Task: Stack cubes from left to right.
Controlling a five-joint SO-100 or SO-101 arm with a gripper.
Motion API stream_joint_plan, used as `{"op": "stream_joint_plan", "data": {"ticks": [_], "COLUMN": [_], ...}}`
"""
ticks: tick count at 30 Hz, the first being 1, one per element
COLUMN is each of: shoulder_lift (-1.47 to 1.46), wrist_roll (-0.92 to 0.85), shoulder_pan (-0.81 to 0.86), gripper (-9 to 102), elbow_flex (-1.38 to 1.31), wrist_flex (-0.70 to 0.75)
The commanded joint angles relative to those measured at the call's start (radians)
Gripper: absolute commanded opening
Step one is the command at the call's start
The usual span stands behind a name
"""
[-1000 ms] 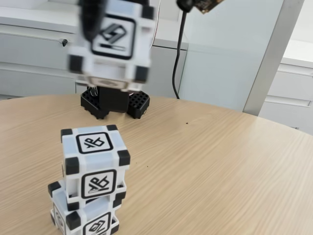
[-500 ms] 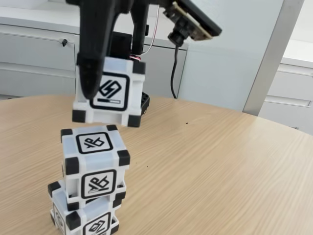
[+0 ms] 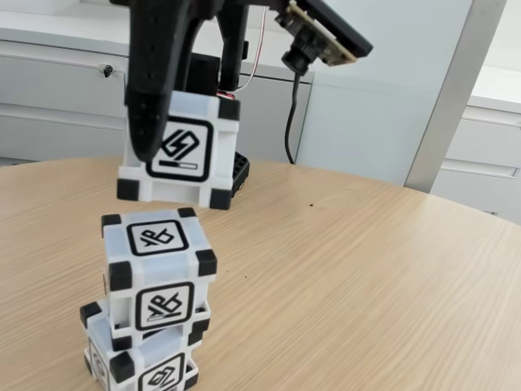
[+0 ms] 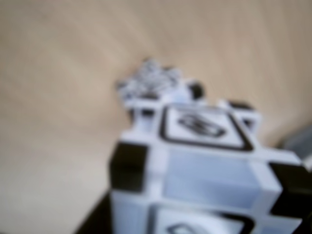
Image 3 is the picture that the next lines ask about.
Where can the white cube with lightning symbol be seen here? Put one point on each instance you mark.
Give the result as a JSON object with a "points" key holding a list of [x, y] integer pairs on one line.
{"points": [[191, 142]]}

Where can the white cube with crossed symbol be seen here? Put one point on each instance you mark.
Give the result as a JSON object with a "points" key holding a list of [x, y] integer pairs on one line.
{"points": [[156, 240]]}

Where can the black cabinet key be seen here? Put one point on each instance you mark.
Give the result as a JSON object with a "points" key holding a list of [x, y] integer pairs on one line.
{"points": [[108, 71]]}

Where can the white drawer cabinet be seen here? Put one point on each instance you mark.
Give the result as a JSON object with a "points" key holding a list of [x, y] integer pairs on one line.
{"points": [[484, 138]]}

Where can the white cube with house symbol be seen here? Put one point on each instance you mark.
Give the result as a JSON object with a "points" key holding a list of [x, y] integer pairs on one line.
{"points": [[163, 376]]}

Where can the camera board on black mount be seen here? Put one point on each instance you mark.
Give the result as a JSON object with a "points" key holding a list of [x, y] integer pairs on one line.
{"points": [[325, 36]]}

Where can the grey metal post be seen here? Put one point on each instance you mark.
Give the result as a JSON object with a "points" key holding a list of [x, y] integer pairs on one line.
{"points": [[441, 130]]}

